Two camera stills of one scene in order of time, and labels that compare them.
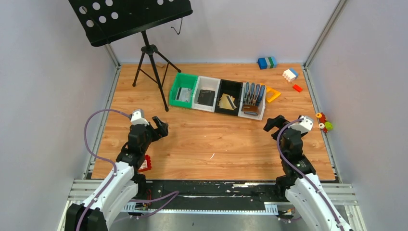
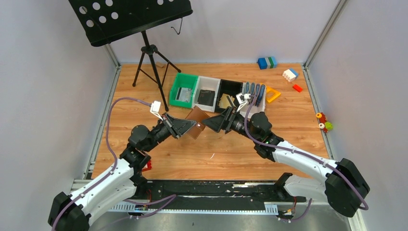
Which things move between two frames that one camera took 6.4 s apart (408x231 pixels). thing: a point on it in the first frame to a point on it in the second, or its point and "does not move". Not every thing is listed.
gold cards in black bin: (227, 102) does not move
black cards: (206, 97) does not move
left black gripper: (163, 127) to (177, 127)
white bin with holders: (252, 101) does not move
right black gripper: (278, 121) to (217, 122)
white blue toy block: (290, 74) does not move
